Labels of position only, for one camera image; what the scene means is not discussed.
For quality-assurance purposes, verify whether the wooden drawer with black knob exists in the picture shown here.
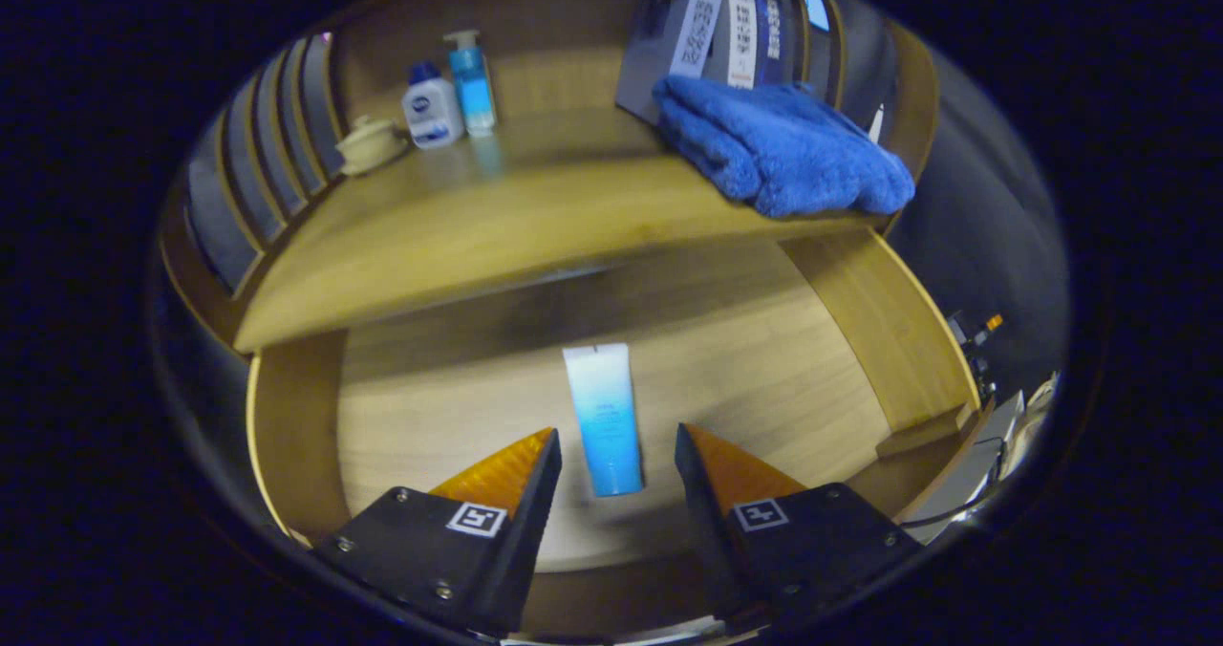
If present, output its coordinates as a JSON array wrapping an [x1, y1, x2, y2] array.
[[244, 230, 985, 639]]

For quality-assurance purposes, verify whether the white book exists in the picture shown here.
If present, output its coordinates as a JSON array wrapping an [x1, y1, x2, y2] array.
[[702, 0, 759, 90]]

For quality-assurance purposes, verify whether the white long box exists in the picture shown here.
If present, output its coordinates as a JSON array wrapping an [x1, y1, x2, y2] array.
[[898, 388, 1028, 542]]

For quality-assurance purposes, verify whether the black and orange clamp tool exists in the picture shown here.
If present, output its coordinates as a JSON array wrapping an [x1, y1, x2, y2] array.
[[951, 312, 1004, 379]]

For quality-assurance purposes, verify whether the blue and white tube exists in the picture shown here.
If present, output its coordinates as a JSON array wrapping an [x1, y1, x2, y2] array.
[[562, 343, 646, 498]]

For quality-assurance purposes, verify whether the blue pump bottle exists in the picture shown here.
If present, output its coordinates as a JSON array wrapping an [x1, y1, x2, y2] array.
[[442, 29, 498, 138]]

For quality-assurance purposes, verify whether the black backdrop cloth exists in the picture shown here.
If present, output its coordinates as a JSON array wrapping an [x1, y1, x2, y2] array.
[[182, 0, 1069, 408]]

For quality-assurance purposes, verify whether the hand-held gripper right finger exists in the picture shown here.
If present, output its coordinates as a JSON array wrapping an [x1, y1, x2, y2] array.
[[675, 423, 926, 628]]

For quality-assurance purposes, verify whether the grey book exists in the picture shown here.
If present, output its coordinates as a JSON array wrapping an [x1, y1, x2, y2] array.
[[614, 0, 724, 126]]

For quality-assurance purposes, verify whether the white bottle with blue cap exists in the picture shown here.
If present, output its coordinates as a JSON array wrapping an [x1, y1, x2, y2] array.
[[401, 60, 466, 150]]

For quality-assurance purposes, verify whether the dark blue book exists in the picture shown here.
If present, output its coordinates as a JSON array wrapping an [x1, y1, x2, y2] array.
[[755, 0, 789, 88]]

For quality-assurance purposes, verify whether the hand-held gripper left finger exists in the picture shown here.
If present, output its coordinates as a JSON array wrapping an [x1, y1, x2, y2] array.
[[311, 426, 563, 639]]

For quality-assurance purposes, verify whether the blue towel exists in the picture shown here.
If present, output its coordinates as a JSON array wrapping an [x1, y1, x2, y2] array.
[[653, 75, 916, 220]]

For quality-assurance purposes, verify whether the cream lidded teacup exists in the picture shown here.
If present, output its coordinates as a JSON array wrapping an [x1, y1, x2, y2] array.
[[334, 116, 412, 177]]

